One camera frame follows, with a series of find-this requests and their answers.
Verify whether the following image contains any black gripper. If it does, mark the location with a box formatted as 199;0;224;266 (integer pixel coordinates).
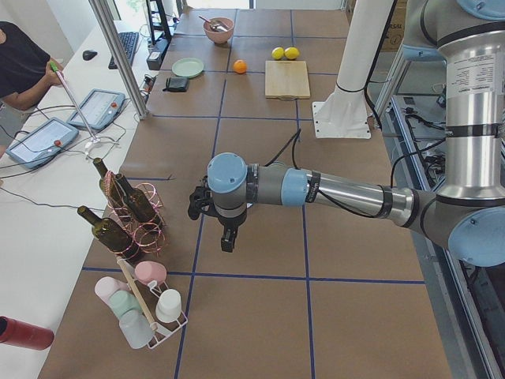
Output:
188;176;246;252

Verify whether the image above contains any orange fruit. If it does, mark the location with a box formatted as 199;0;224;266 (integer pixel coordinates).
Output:
233;59;248;74

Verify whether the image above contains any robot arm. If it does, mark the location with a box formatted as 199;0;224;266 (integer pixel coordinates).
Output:
188;1;504;267

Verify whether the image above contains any light green plate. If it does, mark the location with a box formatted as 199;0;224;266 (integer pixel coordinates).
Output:
171;58;204;78

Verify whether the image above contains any pink cup upper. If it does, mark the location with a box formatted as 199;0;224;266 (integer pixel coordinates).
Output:
134;261;166;285

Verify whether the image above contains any pink cup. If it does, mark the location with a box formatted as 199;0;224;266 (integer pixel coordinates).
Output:
95;276;129;305
134;261;166;285

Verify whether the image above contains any dark wine bottle middle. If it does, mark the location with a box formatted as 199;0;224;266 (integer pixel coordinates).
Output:
115;173;163;231

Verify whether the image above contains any white cup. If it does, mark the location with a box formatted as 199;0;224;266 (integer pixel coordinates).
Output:
155;289;181;323

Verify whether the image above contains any mint green cup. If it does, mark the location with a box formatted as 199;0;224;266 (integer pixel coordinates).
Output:
109;290;142;319

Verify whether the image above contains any grey cup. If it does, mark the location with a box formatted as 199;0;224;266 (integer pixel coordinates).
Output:
119;310;154;349

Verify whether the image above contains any dark wine bottle rear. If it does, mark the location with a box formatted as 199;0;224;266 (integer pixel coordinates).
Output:
92;158;123;208

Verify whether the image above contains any pink cup left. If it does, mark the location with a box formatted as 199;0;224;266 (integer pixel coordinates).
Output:
95;276;129;305

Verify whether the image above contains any dark grey folded cloth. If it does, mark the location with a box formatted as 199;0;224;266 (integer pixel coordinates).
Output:
163;77;189;92

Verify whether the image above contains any bamboo cutting board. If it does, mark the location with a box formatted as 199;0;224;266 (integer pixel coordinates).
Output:
265;61;311;99

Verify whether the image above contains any teach pendant far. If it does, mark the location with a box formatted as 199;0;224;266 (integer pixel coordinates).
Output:
80;88;125;131

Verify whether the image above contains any teach pendant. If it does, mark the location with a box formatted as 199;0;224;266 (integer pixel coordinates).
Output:
80;88;125;131
6;118;79;169

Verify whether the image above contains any yellow lemon far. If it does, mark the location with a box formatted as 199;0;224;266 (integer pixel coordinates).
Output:
271;47;285;61

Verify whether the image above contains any pink bowl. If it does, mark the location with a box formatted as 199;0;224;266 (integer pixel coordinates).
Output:
203;17;234;44

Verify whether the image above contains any teach pendant near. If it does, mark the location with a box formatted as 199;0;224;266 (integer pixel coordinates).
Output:
6;118;79;169

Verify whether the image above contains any metal scoop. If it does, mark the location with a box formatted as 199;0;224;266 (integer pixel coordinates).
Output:
199;15;229;32

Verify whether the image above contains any black keyboard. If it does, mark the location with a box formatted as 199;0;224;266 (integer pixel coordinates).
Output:
118;32;140;65

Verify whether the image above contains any black computer mouse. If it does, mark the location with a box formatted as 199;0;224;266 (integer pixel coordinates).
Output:
82;50;98;62

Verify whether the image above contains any red bottle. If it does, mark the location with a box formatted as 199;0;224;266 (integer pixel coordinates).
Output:
1;316;54;351

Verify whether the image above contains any person in black shirt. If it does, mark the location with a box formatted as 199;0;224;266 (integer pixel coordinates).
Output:
0;21;64;157

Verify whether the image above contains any white wire cup rack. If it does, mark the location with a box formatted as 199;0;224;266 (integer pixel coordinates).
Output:
116;255;189;350

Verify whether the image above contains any copper wire bottle rack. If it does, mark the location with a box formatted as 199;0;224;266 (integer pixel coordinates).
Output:
99;171;168;257

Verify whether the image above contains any metal stick green handle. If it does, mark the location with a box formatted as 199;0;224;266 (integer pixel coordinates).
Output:
49;60;100;158

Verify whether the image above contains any aluminium frame post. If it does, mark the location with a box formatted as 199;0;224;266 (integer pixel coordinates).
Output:
88;0;148;120

